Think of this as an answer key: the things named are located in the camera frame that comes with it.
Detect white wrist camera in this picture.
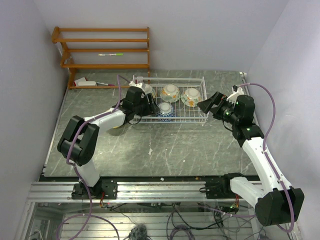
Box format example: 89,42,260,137
128,80,146,91
226,85,245,104

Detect white wire dish rack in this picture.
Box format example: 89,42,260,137
132,76,208,124

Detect loose purple floor cable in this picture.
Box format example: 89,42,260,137
57,214,121,240

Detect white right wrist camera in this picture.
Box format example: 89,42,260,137
226,85,245,104

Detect pink white pen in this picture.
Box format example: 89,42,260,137
96,81,115,87

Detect white red box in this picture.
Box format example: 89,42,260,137
74,77,97,87

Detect red patterned bowl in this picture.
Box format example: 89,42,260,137
155,102,176,122

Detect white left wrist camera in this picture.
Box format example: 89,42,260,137
128,80,146,91

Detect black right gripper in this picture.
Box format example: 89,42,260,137
197,91,240,125

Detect orange floral bowl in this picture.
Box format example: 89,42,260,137
144,84,157,99
160,84,181,103
180,88,203,108

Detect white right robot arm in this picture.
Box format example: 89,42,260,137
197,92,305,227

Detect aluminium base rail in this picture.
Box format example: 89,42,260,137
27,181,266,201

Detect wooden shelf rack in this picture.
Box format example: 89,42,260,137
51,26,151,90

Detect green white pen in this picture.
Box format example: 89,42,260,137
98,52,124,57

